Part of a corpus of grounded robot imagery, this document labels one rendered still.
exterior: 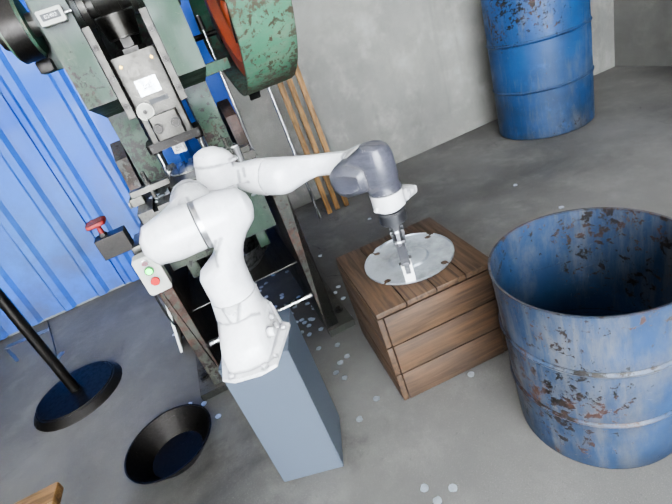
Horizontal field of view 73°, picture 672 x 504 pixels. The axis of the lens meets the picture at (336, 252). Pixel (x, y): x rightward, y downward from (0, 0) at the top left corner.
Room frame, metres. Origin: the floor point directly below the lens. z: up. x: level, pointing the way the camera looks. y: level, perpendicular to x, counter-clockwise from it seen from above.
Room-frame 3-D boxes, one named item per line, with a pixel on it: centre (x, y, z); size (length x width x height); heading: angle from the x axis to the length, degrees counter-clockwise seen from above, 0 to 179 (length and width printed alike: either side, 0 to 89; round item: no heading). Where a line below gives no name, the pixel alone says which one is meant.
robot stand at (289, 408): (0.97, 0.27, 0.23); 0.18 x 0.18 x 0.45; 84
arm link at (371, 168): (1.11, -0.14, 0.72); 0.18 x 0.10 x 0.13; 55
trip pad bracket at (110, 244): (1.43, 0.67, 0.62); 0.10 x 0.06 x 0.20; 101
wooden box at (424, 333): (1.23, -0.20, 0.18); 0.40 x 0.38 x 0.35; 8
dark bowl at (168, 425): (1.14, 0.73, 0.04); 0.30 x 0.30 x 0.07
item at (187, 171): (1.55, 0.37, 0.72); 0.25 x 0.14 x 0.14; 11
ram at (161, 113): (1.68, 0.40, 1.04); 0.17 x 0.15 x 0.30; 11
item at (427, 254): (1.24, -0.21, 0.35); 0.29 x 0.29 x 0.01
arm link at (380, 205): (1.10, -0.20, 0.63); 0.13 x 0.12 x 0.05; 79
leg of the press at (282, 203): (1.91, 0.17, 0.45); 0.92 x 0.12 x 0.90; 11
